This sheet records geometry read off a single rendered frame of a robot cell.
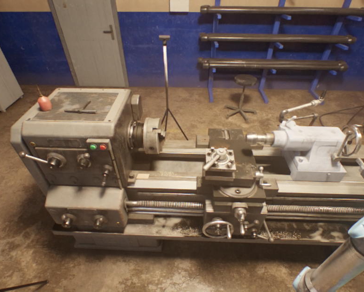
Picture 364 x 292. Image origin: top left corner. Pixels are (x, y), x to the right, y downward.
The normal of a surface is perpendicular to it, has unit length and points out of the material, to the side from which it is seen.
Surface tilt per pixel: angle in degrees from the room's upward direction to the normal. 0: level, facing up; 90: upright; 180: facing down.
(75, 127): 45
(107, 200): 32
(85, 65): 90
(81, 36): 90
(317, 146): 76
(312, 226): 0
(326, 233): 0
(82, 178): 90
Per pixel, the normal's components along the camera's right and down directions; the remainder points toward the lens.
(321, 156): -0.04, 0.36
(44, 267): 0.00, -0.76
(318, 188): -0.03, -0.23
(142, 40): -0.04, 0.65
